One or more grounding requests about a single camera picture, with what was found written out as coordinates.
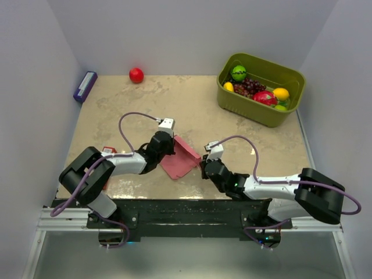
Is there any pink paper box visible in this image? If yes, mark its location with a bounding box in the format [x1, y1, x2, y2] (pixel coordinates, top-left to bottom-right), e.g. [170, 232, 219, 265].
[160, 135, 201, 180]

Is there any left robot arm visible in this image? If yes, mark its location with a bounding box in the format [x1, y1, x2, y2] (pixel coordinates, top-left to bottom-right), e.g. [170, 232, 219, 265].
[52, 131, 175, 228]

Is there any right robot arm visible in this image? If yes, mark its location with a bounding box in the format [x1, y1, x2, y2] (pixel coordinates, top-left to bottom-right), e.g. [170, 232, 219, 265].
[200, 155, 345, 228]

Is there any red box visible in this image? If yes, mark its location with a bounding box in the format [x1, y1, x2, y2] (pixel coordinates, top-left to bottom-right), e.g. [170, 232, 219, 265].
[102, 146, 117, 191]

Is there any purple box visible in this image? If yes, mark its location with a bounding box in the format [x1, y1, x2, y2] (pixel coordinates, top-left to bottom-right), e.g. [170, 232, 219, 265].
[73, 71, 98, 103]

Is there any red apple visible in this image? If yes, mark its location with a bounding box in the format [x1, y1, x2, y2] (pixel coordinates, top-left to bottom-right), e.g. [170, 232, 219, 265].
[129, 67, 144, 84]

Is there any small yellow lemon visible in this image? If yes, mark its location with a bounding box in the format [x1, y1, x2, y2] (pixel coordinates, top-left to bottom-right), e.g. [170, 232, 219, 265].
[223, 82, 234, 92]

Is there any purple grapes bunch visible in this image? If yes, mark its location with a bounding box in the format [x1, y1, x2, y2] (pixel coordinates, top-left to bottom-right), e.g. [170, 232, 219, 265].
[232, 78, 267, 99]

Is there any red dragon fruit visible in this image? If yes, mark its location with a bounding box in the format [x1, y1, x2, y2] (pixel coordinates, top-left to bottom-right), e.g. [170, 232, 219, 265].
[252, 91, 278, 107]

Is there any small green fruit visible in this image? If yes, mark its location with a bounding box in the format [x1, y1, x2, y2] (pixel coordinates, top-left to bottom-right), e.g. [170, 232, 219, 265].
[274, 105, 288, 111]

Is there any green plastic basket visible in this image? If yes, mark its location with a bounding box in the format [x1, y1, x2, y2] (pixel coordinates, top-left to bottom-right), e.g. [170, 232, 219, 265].
[217, 53, 306, 128]

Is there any yellow orange fruit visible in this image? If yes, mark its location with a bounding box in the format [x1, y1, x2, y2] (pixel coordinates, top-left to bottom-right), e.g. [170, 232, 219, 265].
[273, 88, 290, 101]

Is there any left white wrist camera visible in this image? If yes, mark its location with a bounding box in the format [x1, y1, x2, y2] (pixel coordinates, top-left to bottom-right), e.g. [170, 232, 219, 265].
[158, 118, 176, 138]

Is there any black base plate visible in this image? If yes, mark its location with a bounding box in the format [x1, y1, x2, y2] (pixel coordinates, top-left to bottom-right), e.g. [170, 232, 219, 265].
[64, 199, 292, 248]

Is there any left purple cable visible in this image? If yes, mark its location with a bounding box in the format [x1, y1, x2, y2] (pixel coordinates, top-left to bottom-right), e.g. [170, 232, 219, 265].
[49, 112, 162, 218]

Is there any aluminium frame rail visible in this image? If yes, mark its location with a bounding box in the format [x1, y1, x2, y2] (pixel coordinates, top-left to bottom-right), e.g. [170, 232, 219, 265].
[23, 209, 355, 278]

